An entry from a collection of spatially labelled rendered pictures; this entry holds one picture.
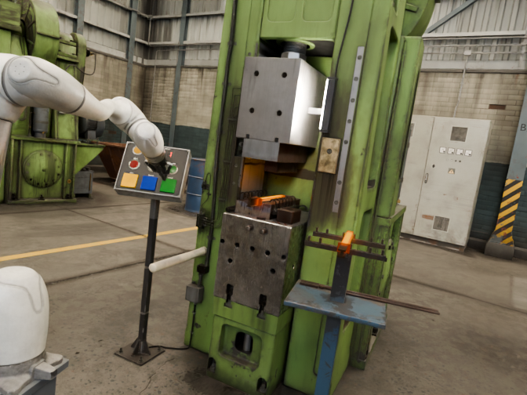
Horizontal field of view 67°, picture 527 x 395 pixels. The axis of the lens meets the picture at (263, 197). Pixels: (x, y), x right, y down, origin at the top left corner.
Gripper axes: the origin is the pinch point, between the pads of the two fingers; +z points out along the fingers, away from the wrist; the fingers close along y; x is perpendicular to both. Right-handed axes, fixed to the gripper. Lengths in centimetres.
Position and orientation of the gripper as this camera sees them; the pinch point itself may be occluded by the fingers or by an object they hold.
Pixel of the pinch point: (163, 175)
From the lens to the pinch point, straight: 196.4
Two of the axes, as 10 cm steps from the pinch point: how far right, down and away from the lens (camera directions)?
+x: 1.2, -9.2, 3.8
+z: -0.6, 3.8, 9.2
